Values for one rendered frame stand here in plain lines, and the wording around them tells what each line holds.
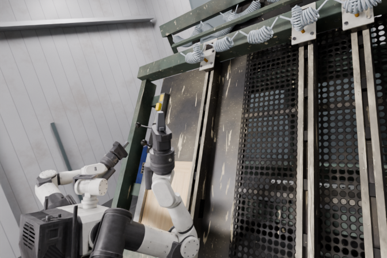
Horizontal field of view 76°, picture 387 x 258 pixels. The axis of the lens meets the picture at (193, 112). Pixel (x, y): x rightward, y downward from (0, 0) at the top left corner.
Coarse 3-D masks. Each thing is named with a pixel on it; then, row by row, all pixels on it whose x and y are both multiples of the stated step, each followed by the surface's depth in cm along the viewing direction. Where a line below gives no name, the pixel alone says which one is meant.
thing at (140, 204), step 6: (168, 96) 173; (162, 102) 169; (162, 108) 168; (156, 114) 169; (144, 174) 156; (144, 180) 154; (144, 186) 152; (144, 192) 150; (138, 198) 152; (144, 198) 150; (138, 204) 150; (144, 204) 149; (138, 210) 148; (138, 216) 146
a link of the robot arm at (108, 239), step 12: (108, 216) 82; (120, 216) 82; (108, 228) 79; (120, 228) 80; (132, 228) 83; (144, 228) 86; (108, 240) 77; (120, 240) 79; (132, 240) 82; (120, 252) 77
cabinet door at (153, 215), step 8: (176, 168) 142; (184, 168) 138; (176, 176) 141; (184, 176) 137; (176, 184) 139; (184, 184) 135; (152, 192) 148; (184, 192) 133; (152, 200) 146; (184, 200) 131; (144, 208) 148; (152, 208) 144; (160, 208) 140; (144, 216) 146; (152, 216) 142; (160, 216) 138; (168, 216) 135; (152, 224) 140; (160, 224) 136; (168, 224) 133
